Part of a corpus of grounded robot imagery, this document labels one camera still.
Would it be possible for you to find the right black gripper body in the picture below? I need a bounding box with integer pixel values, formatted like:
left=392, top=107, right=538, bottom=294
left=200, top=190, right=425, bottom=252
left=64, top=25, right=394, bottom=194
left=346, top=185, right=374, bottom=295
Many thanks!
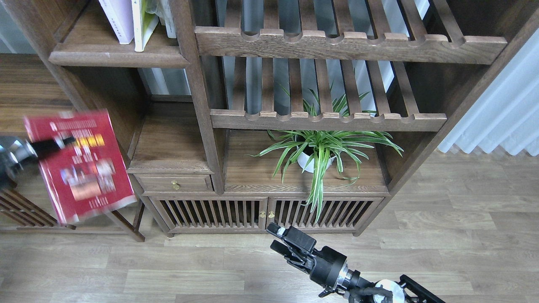
left=286, top=246, right=348, bottom=291

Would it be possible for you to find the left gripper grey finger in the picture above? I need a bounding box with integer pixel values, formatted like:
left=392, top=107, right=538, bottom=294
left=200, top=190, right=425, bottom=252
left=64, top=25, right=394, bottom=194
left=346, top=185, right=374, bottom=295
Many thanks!
left=28, top=137, right=76, bottom=159

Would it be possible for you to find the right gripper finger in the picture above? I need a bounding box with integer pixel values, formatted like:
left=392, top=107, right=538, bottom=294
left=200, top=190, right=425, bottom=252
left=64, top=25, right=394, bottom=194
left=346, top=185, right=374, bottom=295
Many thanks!
left=267, top=223, right=316, bottom=255
left=270, top=240, right=299, bottom=265

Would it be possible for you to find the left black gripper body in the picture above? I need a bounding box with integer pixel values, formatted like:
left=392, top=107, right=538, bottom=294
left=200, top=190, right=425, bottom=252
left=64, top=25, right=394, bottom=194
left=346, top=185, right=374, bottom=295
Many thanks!
left=0, top=137, right=38, bottom=189

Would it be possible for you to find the red book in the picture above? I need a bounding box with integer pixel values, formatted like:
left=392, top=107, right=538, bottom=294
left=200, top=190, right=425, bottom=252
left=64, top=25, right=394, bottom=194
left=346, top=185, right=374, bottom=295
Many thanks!
left=24, top=109, right=137, bottom=224

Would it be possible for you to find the white book top shelf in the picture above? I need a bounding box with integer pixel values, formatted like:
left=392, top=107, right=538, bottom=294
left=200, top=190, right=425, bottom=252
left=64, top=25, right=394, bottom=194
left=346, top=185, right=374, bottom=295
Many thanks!
left=99, top=0, right=134, bottom=45

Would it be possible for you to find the yellow-green book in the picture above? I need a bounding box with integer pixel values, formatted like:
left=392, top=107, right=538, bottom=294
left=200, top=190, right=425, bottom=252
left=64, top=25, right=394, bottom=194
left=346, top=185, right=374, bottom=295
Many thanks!
left=131, top=0, right=159, bottom=52

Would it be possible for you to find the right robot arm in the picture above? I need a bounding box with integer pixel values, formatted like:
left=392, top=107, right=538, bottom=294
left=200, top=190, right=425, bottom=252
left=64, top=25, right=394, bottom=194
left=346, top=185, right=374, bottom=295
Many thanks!
left=267, top=223, right=443, bottom=303

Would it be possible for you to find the wooden side table left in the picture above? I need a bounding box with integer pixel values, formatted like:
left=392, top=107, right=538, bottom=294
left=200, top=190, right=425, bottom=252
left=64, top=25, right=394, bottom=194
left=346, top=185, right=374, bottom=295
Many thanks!
left=0, top=53, right=145, bottom=242

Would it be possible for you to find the white plant pot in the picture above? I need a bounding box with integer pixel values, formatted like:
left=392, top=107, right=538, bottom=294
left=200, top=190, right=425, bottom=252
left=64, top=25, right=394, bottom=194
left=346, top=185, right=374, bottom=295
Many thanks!
left=297, top=146, right=336, bottom=173

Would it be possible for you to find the green spider plant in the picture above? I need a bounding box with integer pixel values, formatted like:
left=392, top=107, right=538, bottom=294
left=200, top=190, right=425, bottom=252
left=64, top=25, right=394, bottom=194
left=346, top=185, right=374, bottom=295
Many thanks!
left=248, top=82, right=404, bottom=221

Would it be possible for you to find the brass drawer knob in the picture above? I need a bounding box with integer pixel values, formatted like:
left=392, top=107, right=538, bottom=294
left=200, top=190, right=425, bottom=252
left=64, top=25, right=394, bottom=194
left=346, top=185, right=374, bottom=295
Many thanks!
left=171, top=181, right=181, bottom=190

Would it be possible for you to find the dark wooden bookshelf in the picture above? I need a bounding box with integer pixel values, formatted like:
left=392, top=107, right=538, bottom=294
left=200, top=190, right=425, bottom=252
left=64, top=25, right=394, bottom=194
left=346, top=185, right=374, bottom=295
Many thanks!
left=1, top=0, right=538, bottom=236

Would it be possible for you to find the plastic-wrapped white book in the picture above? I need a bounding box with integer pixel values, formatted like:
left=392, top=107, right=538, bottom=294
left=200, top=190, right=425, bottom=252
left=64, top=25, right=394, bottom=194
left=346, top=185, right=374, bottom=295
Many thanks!
left=148, top=0, right=176, bottom=39

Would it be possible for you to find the white curtain right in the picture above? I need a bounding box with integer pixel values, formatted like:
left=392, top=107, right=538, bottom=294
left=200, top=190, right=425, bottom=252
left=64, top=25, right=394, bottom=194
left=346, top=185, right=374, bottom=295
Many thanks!
left=438, top=31, right=539, bottom=157

